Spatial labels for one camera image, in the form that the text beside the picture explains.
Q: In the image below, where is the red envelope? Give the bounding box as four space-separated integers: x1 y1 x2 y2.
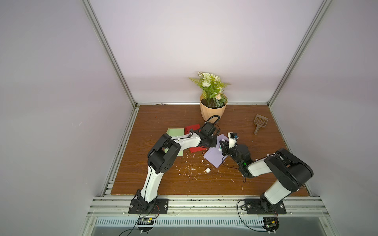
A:
184 124 207 153

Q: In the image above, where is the purple envelope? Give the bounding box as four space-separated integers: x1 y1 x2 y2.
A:
204 134 228 168

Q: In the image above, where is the green envelope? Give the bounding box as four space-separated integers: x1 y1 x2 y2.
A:
163 128 185 156

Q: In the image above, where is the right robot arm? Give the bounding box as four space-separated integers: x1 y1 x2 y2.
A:
220 140 314 212

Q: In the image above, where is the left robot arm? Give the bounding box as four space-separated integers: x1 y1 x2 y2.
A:
136 122 217 210

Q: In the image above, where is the beige flower pot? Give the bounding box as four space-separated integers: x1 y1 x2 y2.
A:
200 95 227 121

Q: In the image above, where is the brown plastic scoop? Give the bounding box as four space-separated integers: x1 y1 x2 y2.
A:
254 114 269 135

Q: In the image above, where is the artificial flower plant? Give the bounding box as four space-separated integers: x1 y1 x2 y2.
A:
189 71 229 109

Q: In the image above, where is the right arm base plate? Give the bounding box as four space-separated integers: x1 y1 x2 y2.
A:
241 199 287 215

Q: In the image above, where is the right base cable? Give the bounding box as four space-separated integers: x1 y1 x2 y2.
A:
236 200 280 234

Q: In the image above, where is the base cable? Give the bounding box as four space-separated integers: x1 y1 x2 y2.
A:
236 200 280 234
119 206 160 236

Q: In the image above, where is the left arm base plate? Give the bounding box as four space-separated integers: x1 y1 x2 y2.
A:
128 198 169 215

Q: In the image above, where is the left base cable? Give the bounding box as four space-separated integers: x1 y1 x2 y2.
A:
119 206 160 236

